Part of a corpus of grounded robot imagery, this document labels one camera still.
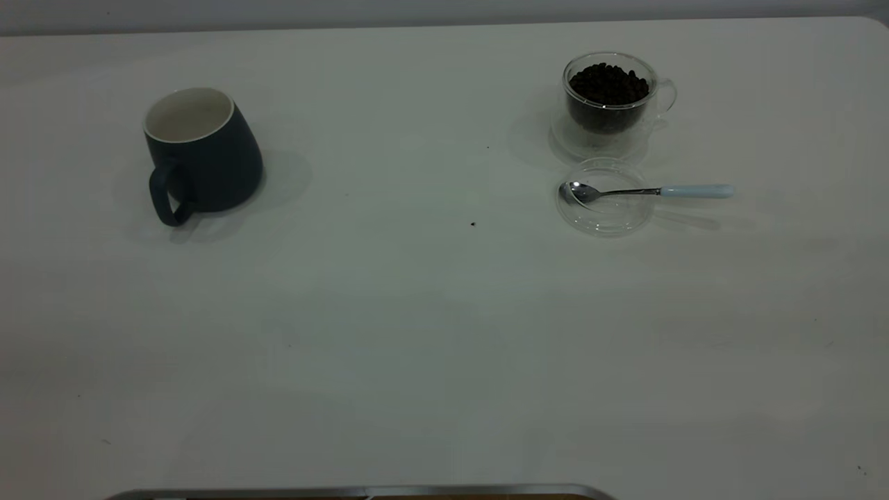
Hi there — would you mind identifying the dark grey-blue ceramic mug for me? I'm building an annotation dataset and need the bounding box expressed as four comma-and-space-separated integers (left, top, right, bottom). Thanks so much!
143, 87, 265, 228

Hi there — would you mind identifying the metal spoon light-blue handle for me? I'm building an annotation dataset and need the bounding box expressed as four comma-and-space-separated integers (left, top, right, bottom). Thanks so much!
567, 181, 735, 205

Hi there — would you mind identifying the clear round glass lid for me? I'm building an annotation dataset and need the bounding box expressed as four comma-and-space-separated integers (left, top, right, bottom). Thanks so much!
556, 158, 656, 239

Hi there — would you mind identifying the coffee beans pile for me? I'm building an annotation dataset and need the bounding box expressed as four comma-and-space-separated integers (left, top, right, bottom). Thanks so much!
566, 62, 651, 136

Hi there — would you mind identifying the clear double-wall glass cup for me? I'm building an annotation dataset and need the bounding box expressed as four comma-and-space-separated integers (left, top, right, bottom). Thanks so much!
551, 51, 678, 165

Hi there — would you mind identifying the silver metal frame bar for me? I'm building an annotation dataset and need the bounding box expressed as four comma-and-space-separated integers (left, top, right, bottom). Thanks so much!
104, 484, 617, 500

